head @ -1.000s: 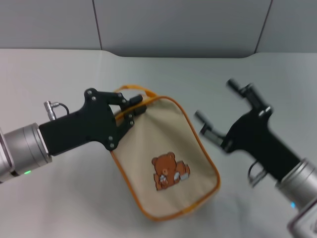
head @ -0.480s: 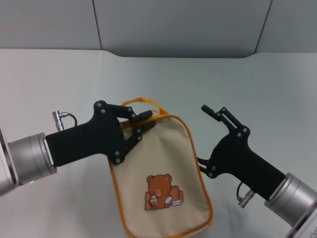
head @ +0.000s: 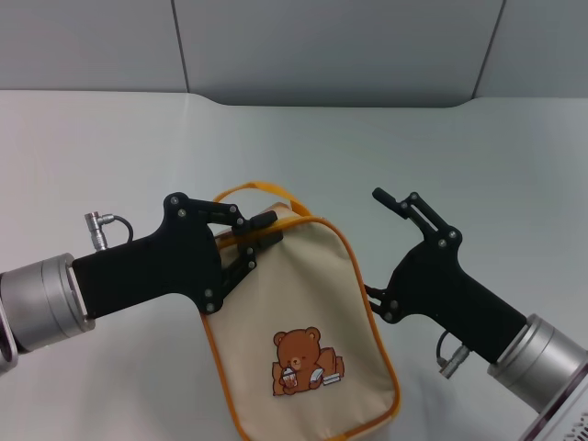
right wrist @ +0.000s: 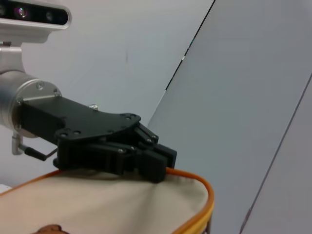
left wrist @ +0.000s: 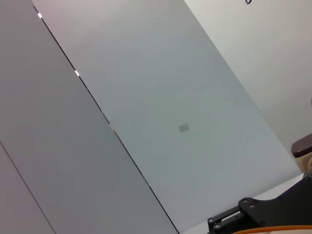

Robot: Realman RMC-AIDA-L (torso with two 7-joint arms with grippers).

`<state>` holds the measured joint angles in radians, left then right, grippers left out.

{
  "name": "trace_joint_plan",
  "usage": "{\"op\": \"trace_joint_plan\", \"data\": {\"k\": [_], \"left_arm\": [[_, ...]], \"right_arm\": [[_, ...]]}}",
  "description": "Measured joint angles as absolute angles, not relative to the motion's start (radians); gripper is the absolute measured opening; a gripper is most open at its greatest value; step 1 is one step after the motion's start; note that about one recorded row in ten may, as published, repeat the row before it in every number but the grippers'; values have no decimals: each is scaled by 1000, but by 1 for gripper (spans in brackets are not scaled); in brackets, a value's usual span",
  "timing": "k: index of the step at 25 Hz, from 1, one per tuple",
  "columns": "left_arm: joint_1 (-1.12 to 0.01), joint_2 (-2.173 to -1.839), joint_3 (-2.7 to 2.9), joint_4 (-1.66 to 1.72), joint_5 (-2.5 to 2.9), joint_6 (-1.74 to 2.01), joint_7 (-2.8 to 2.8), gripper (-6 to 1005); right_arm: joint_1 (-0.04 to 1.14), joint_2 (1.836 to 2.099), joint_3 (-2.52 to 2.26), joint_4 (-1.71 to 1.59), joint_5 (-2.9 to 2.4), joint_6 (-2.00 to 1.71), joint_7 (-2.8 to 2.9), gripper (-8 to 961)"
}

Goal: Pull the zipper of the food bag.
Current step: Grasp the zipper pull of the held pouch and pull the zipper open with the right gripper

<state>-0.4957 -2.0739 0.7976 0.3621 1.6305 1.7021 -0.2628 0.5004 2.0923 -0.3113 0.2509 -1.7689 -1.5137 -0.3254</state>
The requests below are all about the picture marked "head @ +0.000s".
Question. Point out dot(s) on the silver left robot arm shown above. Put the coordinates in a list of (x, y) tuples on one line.
[(41, 303)]

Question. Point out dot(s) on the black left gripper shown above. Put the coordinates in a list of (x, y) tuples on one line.
[(151, 271)]

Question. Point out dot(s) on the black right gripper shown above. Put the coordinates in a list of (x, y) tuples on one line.
[(436, 285)]

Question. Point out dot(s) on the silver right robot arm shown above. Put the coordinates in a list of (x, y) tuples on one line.
[(542, 367)]

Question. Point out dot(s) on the beige food bag orange trim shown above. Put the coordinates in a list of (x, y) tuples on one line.
[(298, 312)]

